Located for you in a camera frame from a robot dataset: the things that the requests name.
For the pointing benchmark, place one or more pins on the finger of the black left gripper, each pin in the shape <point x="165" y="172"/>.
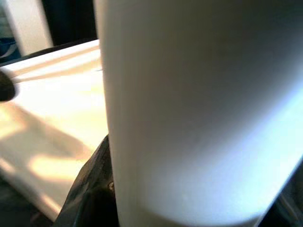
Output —
<point x="6" y="86"/>

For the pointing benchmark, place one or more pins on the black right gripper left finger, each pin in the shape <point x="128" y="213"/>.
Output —
<point x="94" y="184"/>

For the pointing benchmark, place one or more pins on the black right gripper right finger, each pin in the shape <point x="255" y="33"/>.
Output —
<point x="284" y="201"/>

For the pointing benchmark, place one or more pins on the white plastic table top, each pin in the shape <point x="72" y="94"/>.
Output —
<point x="54" y="106"/>

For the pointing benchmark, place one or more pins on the white plastic table leg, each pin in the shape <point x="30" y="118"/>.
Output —
<point x="201" y="106"/>

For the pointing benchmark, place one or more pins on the black door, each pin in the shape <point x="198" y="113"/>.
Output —
<point x="71" y="21"/>

